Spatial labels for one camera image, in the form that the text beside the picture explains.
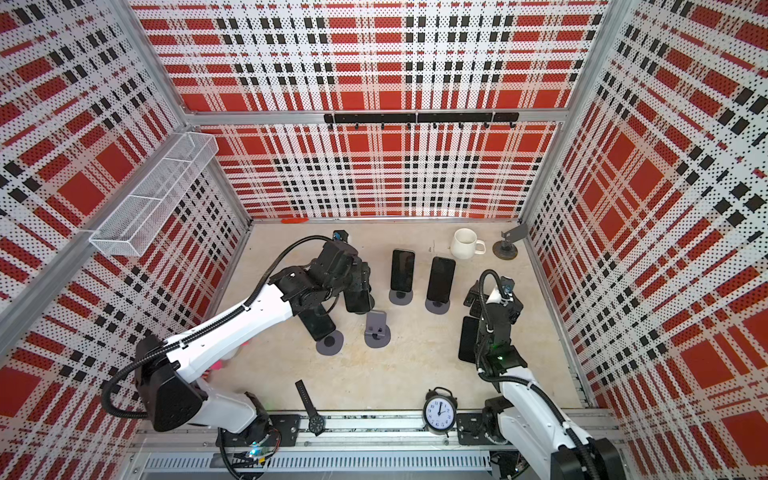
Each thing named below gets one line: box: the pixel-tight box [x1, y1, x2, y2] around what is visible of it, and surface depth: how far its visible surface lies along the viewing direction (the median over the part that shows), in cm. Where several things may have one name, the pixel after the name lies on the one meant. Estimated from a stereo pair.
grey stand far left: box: [316, 330, 344, 356], surface depth 90 cm
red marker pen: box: [280, 217, 309, 224], surface depth 129 cm
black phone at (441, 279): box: [426, 256, 456, 304], surface depth 91 cm
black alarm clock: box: [422, 386, 458, 438], surface depth 76 cm
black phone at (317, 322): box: [298, 304, 336, 341], surface depth 84 cm
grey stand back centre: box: [388, 289, 413, 306], surface depth 100 cm
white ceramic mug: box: [451, 228, 486, 260], surface depth 109 cm
